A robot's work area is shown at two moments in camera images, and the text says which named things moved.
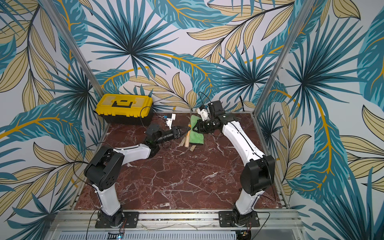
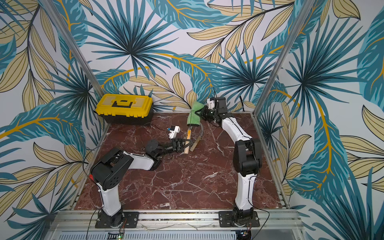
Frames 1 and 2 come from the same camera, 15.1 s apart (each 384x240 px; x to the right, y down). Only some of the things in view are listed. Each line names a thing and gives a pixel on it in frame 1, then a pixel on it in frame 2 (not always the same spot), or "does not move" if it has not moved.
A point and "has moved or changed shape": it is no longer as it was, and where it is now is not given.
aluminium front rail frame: x=275 y=225 does not move
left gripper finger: x=185 y=129 -> x=190 y=140
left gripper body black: x=175 y=135 -> x=173 y=148
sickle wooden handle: x=187 y=140 has moved or changed shape
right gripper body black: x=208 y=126 -> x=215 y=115
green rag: x=195 y=137 -> x=193 y=119
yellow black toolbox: x=137 y=109 does not move
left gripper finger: x=183 y=135 -> x=190 y=145
